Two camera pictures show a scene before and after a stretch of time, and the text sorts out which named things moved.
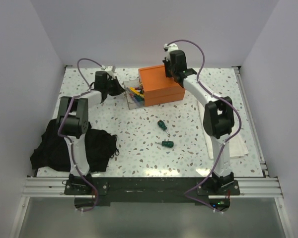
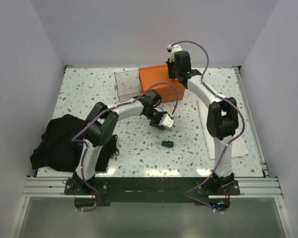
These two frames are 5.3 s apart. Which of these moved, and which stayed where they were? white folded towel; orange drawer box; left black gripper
Moved: left black gripper
Stayed: orange drawer box; white folded towel
